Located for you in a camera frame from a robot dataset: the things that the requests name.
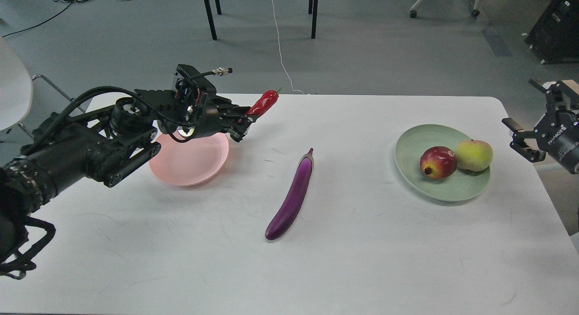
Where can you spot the yellow-red peach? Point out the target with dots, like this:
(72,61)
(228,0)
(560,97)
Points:
(474,155)

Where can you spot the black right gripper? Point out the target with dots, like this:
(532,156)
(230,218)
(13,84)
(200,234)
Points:
(558,137)

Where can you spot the purple eggplant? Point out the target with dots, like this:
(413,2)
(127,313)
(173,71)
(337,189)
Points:
(291,206)

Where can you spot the black equipment case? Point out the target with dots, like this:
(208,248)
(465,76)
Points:
(554,38)

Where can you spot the white chair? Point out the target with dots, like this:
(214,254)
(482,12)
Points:
(25,99)

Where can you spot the black table legs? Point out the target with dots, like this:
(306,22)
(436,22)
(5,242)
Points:
(312,11)

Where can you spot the red pomegranate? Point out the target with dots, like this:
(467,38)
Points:
(438,162)

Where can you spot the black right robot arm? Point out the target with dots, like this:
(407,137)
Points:
(557,132)

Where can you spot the green plate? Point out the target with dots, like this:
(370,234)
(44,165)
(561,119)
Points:
(462,185)

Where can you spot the pink plate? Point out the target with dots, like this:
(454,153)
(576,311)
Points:
(190,163)

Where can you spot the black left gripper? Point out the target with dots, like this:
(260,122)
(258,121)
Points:
(219,115)

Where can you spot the red chili pepper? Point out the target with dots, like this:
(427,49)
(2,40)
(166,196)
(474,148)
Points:
(264,103)

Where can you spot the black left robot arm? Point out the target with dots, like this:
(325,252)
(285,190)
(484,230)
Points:
(106,134)

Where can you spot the white office chair base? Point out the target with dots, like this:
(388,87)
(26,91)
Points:
(438,7)

